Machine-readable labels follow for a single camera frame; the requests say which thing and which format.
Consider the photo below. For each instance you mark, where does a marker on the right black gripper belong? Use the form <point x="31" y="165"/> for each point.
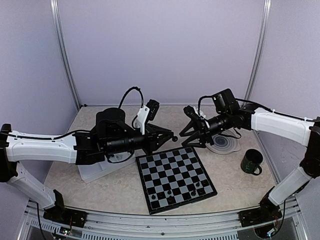
<point x="202" y="131"/>

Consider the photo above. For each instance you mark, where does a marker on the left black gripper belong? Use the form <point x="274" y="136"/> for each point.
<point x="152" y="137"/>

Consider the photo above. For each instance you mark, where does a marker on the black white chessboard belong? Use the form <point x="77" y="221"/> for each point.
<point x="178" y="170"/>

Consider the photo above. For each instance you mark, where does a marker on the black chess bishop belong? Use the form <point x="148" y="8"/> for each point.
<point x="170" y="199"/>

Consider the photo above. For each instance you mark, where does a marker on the white plastic tray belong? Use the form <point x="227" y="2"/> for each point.
<point x="90" y="173"/>

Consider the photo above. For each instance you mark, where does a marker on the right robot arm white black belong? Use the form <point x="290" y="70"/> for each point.
<point x="254" y="116"/>

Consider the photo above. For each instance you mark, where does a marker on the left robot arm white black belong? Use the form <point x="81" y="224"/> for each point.
<point x="110" y="136"/>

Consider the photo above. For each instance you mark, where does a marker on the grey spiral collapsible bowl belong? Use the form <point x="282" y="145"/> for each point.
<point x="224" y="143"/>

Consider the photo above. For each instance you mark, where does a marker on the dark green mug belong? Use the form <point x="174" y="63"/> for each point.
<point x="251" y="162"/>

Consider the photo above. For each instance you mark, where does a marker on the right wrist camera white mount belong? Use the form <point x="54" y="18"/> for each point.
<point x="196" y="116"/>

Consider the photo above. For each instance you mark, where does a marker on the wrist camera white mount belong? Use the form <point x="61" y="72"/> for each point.
<point x="196" y="116"/>
<point x="146" y="113"/>

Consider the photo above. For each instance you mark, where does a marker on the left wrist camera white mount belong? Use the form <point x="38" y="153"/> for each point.
<point x="146" y="113"/>

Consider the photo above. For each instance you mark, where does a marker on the aluminium front frame rail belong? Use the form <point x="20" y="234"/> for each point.
<point x="224" y="225"/>

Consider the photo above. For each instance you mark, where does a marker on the right aluminium corner post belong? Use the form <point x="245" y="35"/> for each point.
<point x="259" y="48"/>

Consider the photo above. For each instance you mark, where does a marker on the aluminium corner post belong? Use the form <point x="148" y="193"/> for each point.
<point x="259" y="48"/>
<point x="54" y="5"/>

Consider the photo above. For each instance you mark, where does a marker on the left aluminium corner post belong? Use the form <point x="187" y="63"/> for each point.
<point x="54" y="5"/>

